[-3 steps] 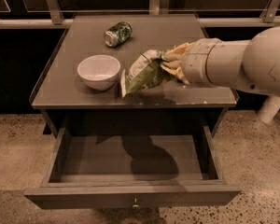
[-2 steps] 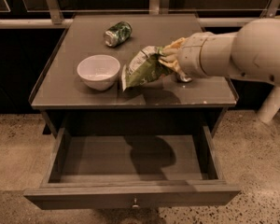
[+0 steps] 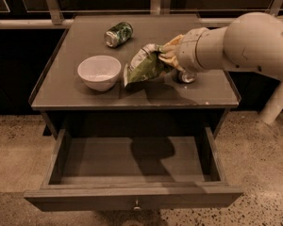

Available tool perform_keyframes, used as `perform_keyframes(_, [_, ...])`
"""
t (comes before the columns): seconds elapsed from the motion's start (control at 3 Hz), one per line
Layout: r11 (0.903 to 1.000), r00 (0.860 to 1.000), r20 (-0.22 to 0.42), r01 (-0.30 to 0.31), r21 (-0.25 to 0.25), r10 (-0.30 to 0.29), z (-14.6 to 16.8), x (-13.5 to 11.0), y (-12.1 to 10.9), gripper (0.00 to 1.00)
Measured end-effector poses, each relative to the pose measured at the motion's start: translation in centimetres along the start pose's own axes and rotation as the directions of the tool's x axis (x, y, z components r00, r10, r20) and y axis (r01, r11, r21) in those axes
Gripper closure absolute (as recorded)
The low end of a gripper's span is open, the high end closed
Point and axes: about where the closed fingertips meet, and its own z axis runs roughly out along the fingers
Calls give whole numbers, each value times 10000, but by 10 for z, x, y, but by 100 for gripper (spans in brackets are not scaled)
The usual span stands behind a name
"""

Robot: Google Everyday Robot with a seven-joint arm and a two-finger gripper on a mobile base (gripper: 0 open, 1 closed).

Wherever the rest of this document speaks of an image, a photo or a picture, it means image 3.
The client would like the open grey top drawer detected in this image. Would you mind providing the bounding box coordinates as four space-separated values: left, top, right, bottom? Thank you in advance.
24 128 242 211

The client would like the green soda can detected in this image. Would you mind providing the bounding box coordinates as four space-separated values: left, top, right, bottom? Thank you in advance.
104 22 133 48

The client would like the small metal drawer knob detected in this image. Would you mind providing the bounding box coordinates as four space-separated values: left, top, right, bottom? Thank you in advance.
133 199 142 211

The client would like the white ceramic bowl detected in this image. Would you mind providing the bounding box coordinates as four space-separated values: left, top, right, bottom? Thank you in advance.
77 56 122 91

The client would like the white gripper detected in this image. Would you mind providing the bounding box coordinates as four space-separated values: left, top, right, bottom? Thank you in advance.
158 27 208 73

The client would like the metal railing frame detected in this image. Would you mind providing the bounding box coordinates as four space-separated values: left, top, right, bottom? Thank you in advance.
0 0 283 28

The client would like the blue soda can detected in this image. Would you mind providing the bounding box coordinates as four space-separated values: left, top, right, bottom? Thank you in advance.
177 72 197 84

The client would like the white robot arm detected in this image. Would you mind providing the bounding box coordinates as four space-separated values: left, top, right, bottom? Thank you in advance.
158 12 283 124

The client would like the green jalapeno chip bag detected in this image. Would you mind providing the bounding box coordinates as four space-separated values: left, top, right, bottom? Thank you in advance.
124 43 174 88

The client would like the grey wooden cabinet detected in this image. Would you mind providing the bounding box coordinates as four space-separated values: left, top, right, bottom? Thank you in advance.
29 14 241 135

